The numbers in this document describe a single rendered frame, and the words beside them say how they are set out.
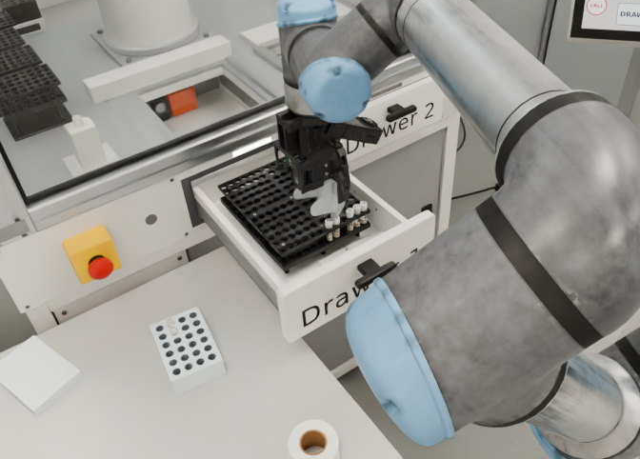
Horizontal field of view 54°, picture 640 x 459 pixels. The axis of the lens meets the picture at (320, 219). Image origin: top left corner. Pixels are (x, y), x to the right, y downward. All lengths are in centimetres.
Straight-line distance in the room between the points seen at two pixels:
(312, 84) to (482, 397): 40
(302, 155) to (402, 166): 61
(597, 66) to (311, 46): 213
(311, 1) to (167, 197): 49
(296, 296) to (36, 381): 44
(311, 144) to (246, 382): 39
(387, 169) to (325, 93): 77
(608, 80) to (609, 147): 235
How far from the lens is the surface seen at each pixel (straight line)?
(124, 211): 112
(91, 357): 113
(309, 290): 93
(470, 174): 264
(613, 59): 273
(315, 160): 89
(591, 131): 44
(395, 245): 99
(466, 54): 56
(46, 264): 114
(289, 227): 104
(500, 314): 40
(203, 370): 101
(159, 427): 101
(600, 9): 153
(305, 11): 79
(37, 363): 114
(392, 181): 149
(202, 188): 118
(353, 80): 70
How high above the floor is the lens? 160
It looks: 41 degrees down
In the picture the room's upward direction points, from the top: 4 degrees counter-clockwise
